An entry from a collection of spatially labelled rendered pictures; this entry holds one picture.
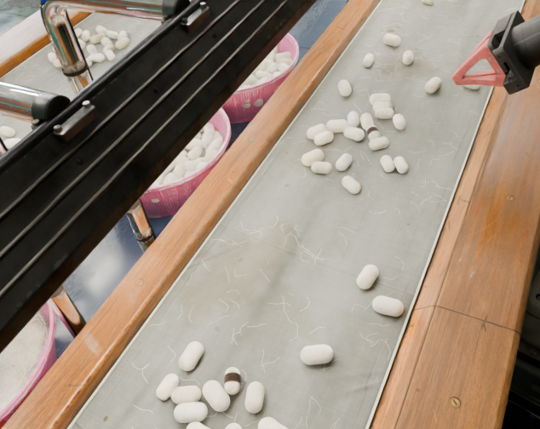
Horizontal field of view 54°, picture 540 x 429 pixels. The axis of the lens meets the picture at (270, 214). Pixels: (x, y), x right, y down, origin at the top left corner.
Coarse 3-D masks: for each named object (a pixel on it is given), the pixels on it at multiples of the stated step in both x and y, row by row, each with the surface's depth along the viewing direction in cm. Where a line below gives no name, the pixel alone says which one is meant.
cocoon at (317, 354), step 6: (306, 348) 60; (312, 348) 60; (318, 348) 60; (324, 348) 60; (330, 348) 60; (306, 354) 59; (312, 354) 59; (318, 354) 59; (324, 354) 59; (330, 354) 59; (306, 360) 59; (312, 360) 59; (318, 360) 59; (324, 360) 59; (330, 360) 60
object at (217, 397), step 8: (208, 384) 58; (216, 384) 58; (208, 392) 57; (216, 392) 57; (224, 392) 57; (208, 400) 57; (216, 400) 57; (224, 400) 57; (216, 408) 57; (224, 408) 57
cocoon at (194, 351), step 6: (192, 342) 62; (198, 342) 62; (186, 348) 62; (192, 348) 61; (198, 348) 62; (186, 354) 61; (192, 354) 61; (198, 354) 61; (180, 360) 61; (186, 360) 60; (192, 360) 61; (180, 366) 61; (186, 366) 60; (192, 366) 61
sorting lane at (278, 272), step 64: (384, 0) 122; (448, 0) 119; (512, 0) 116; (384, 64) 103; (448, 64) 101; (384, 128) 89; (448, 128) 88; (256, 192) 82; (320, 192) 80; (384, 192) 79; (448, 192) 77; (256, 256) 73; (320, 256) 72; (384, 256) 70; (192, 320) 67; (256, 320) 66; (320, 320) 65; (384, 320) 64; (128, 384) 61; (192, 384) 61; (320, 384) 59; (384, 384) 58
